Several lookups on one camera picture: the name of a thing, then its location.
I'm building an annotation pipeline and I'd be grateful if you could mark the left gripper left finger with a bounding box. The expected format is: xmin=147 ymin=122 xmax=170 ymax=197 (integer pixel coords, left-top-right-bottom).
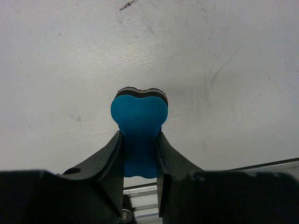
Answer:
xmin=55 ymin=131 xmax=124 ymax=224

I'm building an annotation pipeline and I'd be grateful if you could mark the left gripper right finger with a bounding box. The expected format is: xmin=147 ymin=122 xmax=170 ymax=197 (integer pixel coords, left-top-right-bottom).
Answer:
xmin=155 ymin=132 xmax=203 ymax=224

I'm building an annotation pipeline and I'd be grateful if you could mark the aluminium front rail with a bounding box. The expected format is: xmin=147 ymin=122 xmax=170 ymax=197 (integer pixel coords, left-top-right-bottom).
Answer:
xmin=124 ymin=159 xmax=299 ymax=224

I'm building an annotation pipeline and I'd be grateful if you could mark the blue whiteboard eraser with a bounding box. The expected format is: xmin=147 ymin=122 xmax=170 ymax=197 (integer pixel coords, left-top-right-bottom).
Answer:
xmin=110 ymin=87 xmax=168 ymax=179

